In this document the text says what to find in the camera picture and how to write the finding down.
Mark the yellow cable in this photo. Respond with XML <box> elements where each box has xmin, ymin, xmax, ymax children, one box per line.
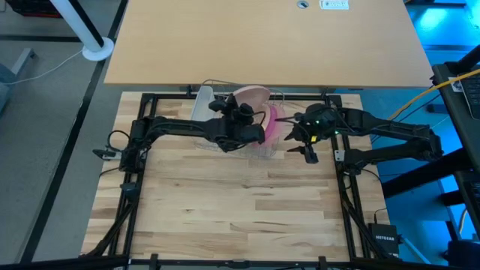
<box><xmin>396</xmin><ymin>69</ymin><xmax>480</xmax><ymax>115</ymax></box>

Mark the white translucent utensil holder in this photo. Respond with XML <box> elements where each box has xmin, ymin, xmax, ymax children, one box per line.
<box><xmin>190</xmin><ymin>85</ymin><xmax>218</xmax><ymax>122</ymax></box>

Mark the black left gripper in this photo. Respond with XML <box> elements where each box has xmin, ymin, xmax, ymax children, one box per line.
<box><xmin>226</xmin><ymin>92</ymin><xmax>260</xmax><ymax>127</ymax></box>

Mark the grey metal furniture leg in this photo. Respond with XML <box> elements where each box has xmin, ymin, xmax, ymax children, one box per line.
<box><xmin>0</xmin><ymin>47</ymin><xmax>37</xmax><ymax>86</ymax></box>

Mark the white power strip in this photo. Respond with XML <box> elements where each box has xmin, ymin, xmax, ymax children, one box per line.
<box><xmin>319</xmin><ymin>0</ymin><xmax>350</xmax><ymax>11</ymax></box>

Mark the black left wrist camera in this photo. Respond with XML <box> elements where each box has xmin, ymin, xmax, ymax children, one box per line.
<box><xmin>208</xmin><ymin>97</ymin><xmax>229</xmax><ymax>113</ymax></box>

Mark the grey wire dish rack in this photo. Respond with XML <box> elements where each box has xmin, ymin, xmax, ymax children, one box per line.
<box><xmin>189</xmin><ymin>77</ymin><xmax>286</xmax><ymax>159</ymax></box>

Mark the pale pink plate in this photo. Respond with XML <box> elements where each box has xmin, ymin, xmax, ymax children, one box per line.
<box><xmin>231</xmin><ymin>85</ymin><xmax>272</xmax><ymax>110</ymax></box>

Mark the black red storage crate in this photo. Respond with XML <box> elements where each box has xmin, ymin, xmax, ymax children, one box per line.
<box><xmin>5</xmin><ymin>0</ymin><xmax>63</xmax><ymax>19</ymax></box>

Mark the large light wooden desk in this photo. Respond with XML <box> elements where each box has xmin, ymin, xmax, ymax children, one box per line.
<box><xmin>103</xmin><ymin>0</ymin><xmax>435</xmax><ymax>89</ymax></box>

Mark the black equipment cart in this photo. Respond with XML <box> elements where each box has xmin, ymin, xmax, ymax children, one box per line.
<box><xmin>430</xmin><ymin>44</ymin><xmax>480</xmax><ymax>241</ymax></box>

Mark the black Netgear network switch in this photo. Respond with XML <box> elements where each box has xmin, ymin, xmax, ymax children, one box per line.
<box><xmin>367</xmin><ymin>223</ymin><xmax>401</xmax><ymax>258</ymax></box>

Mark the black rig crossbar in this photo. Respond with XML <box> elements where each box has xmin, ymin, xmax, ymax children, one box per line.
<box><xmin>0</xmin><ymin>256</ymin><xmax>480</xmax><ymax>270</ymax></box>

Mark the white floor cable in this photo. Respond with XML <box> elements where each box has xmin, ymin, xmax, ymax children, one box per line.
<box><xmin>5</xmin><ymin>49</ymin><xmax>86</xmax><ymax>86</ymax></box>

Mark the black aluminium table frame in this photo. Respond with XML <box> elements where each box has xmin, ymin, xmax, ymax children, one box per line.
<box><xmin>80</xmin><ymin>91</ymin><xmax>401</xmax><ymax>263</ymax></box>

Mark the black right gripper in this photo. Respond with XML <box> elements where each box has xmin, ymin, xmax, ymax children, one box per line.
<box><xmin>275</xmin><ymin>104</ymin><xmax>341</xmax><ymax>165</ymax></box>

